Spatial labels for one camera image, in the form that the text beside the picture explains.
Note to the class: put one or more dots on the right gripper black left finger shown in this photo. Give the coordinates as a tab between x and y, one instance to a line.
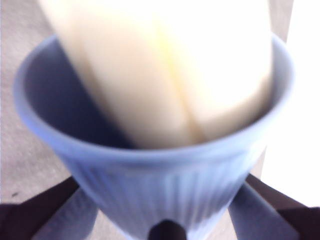
30	220

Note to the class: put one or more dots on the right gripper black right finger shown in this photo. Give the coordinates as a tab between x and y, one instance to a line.
287	220

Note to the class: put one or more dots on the blue ribbed plastic cup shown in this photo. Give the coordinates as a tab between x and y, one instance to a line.
162	187

